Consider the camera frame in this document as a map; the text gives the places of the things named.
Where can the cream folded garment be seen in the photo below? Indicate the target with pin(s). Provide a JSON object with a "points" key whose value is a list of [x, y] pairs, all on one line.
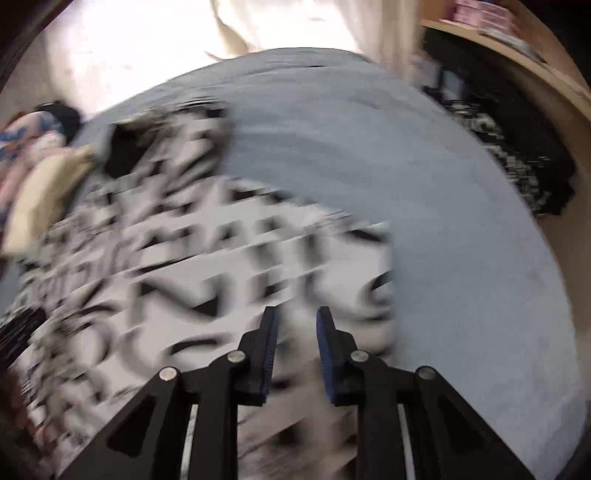
{"points": [[41, 194]]}

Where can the floral quilt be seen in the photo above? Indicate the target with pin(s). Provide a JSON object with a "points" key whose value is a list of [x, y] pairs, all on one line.
{"points": [[27, 138]]}

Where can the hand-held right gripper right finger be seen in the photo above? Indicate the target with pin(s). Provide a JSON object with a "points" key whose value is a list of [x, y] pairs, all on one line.
{"points": [[325, 355]]}

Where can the wooden shelf unit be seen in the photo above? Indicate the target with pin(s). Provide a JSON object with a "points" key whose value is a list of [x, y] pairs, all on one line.
{"points": [[554, 83]]}

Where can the pink drawer organizer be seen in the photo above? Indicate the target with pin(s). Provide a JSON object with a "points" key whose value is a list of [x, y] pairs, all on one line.
{"points": [[485, 14]]}

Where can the blue bed blanket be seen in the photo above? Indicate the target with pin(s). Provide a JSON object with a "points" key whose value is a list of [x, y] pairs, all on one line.
{"points": [[369, 161]]}

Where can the black bag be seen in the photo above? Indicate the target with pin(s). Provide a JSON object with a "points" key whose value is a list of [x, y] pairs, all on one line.
{"points": [[540, 152]]}

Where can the black garment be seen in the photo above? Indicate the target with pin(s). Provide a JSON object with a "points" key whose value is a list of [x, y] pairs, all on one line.
{"points": [[62, 117]]}

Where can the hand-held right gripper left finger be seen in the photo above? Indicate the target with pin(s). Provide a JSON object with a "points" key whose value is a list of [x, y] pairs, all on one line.
{"points": [[270, 350]]}

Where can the black white printed shirt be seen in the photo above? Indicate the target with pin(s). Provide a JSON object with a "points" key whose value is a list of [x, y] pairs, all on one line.
{"points": [[231, 240]]}

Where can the black white patterned cloth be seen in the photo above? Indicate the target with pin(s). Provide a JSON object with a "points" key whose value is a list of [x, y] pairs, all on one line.
{"points": [[485, 134]]}

